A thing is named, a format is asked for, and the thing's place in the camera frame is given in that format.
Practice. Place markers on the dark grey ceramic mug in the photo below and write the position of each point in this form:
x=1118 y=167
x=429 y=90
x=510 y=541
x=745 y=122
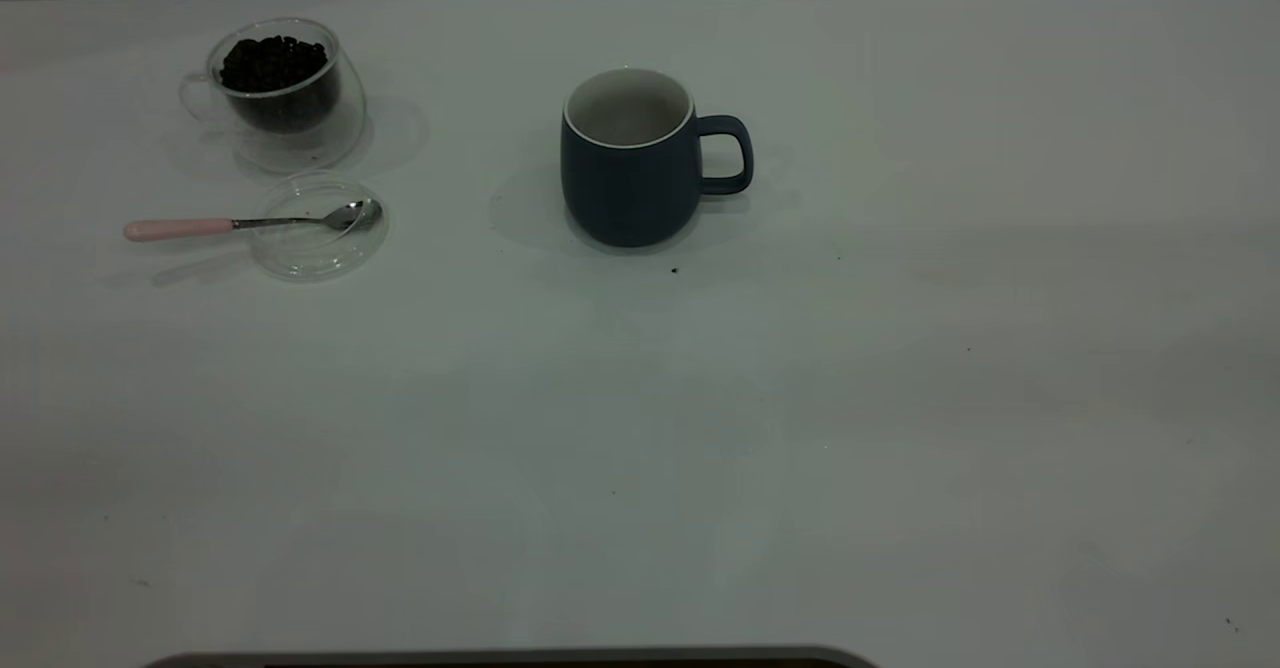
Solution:
x=625 y=188

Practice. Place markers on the clear double-walled glass cup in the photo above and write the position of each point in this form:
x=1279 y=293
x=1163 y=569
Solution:
x=300 y=143

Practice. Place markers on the clear glass saucer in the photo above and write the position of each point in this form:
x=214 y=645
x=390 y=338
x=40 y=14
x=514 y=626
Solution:
x=320 y=248

